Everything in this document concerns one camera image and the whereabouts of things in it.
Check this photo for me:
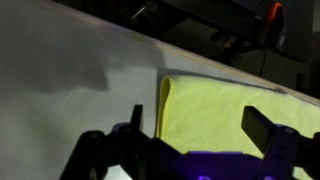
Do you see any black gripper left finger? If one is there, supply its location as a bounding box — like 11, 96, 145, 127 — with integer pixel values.
111, 104, 151, 161

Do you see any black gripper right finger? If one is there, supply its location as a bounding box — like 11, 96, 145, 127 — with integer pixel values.
240, 105, 301, 158

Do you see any yellow microfibre towel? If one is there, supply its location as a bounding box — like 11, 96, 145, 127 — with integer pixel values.
155, 74, 320, 180

